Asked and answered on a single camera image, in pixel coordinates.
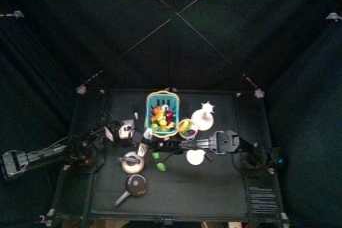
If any toy frying pan dark inside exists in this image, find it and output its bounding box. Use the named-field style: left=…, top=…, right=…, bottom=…
left=113, top=173, right=149, bottom=207

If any white toy kettle grey handle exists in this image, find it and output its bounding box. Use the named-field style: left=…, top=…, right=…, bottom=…
left=117, top=151, right=147, bottom=175

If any red toy food piece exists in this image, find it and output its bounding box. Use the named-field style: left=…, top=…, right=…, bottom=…
left=164, top=111, right=176, bottom=124

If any yellow toy food piece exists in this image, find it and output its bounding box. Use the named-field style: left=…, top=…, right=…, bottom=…
left=157, top=119, right=176, bottom=132

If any small cream toy bowl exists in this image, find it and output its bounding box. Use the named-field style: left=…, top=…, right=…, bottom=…
left=176, top=118, right=200, bottom=140

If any orange toy food piece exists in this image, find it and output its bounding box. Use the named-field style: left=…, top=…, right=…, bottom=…
left=151, top=105, right=164, bottom=122

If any teal basket with orange rim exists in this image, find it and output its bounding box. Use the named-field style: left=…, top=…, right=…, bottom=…
left=144, top=90, right=181, bottom=139

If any white cup stand with pole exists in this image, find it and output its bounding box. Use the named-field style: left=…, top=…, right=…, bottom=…
left=189, top=101, right=216, bottom=132

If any white round toy plate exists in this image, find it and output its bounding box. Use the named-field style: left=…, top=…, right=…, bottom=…
left=184, top=149, right=207, bottom=167

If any white text label sticker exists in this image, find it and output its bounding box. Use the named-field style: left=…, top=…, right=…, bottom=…
left=247, top=185, right=280, bottom=217

